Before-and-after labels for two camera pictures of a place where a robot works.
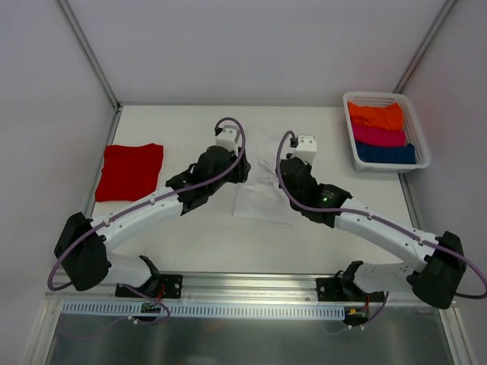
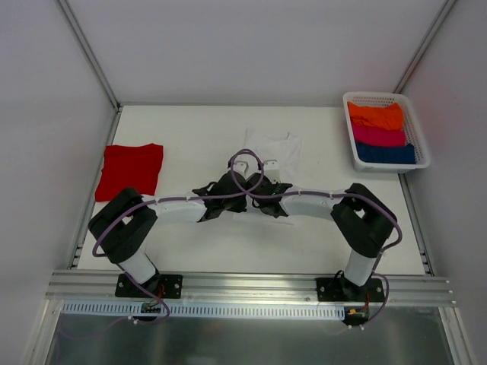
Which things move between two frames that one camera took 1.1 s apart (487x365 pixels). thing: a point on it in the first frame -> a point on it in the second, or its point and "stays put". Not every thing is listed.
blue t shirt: (386, 153) stays put
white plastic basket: (413, 131) stays put
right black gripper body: (286, 167) -> (259, 188)
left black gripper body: (240, 171) -> (234, 188)
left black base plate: (161, 287) stays put
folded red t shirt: (129, 172) stays put
